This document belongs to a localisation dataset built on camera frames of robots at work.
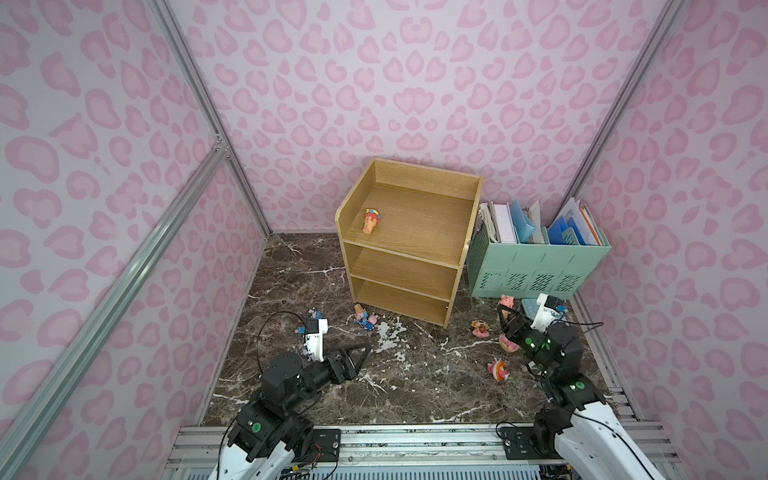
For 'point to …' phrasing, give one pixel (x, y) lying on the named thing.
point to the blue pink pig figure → (367, 321)
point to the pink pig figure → (480, 328)
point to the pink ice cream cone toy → (507, 301)
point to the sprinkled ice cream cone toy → (372, 218)
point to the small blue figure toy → (315, 314)
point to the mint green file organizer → (533, 270)
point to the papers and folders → (514, 223)
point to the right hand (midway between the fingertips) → (499, 308)
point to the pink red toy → (498, 368)
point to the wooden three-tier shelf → (405, 229)
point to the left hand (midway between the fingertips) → (362, 347)
